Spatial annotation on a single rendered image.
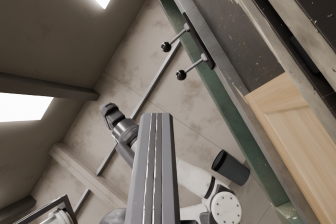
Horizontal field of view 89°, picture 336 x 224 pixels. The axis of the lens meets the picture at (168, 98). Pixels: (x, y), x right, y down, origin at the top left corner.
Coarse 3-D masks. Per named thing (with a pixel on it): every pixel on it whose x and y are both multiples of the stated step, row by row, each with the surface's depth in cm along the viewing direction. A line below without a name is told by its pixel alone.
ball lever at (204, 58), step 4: (204, 56) 53; (200, 60) 55; (204, 60) 53; (196, 64) 56; (188, 68) 57; (176, 72) 59; (180, 72) 58; (184, 72) 58; (176, 76) 59; (180, 76) 58; (184, 76) 58
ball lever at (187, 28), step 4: (184, 24) 56; (184, 28) 57; (188, 28) 55; (180, 32) 58; (176, 36) 59; (172, 40) 60; (164, 44) 60; (168, 44) 61; (164, 48) 61; (168, 48) 61
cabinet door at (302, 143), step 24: (264, 96) 36; (288, 96) 29; (264, 120) 43; (288, 120) 33; (312, 120) 26; (288, 144) 37; (312, 144) 29; (288, 168) 43; (312, 168) 33; (312, 192) 37
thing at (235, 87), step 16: (176, 0) 58; (192, 0) 55; (192, 16) 54; (208, 32) 53; (208, 48) 52; (224, 64) 50; (224, 80) 50; (240, 80) 49; (240, 96) 48; (240, 112) 51; (256, 128) 46; (272, 144) 45; (272, 160) 45; (288, 176) 43; (288, 192) 45; (304, 208) 42
